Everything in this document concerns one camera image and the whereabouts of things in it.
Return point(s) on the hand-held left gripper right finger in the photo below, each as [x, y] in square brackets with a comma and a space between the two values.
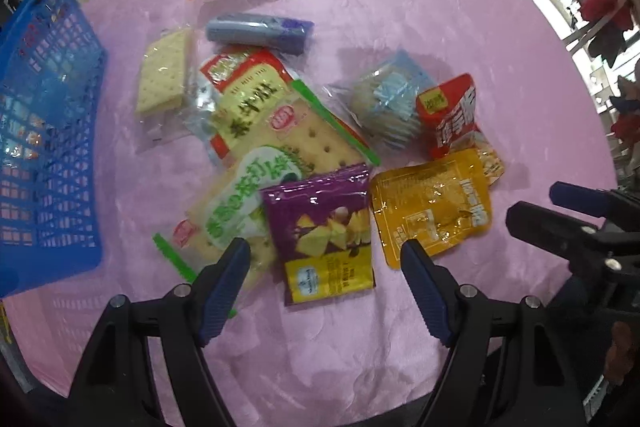
[425, 292]

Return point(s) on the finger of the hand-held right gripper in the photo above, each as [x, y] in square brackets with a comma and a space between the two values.
[575, 197]
[545, 227]

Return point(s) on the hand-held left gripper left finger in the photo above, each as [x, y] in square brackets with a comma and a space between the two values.
[225, 292]

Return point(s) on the green white cracker packet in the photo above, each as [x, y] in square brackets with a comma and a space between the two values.
[235, 202]

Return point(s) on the purple chip packet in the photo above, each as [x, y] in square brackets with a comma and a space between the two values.
[320, 227]

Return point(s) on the green-edged cracker packet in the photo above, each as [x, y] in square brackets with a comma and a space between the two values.
[320, 139]

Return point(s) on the red yellow snack packet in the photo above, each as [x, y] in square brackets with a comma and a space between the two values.
[245, 102]

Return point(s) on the clear blue cookie packet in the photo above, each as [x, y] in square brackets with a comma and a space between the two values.
[385, 102]

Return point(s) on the clear white cracker packet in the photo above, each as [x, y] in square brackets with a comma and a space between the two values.
[162, 72]

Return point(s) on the blue plastic basket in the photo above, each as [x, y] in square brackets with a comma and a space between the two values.
[50, 132]

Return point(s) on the grey purple snack packet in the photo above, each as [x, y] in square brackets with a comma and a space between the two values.
[250, 29]

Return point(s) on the person's right hand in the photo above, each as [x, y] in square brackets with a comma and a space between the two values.
[622, 352]

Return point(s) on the red dark hanging clothes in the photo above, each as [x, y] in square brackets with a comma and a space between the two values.
[607, 12]

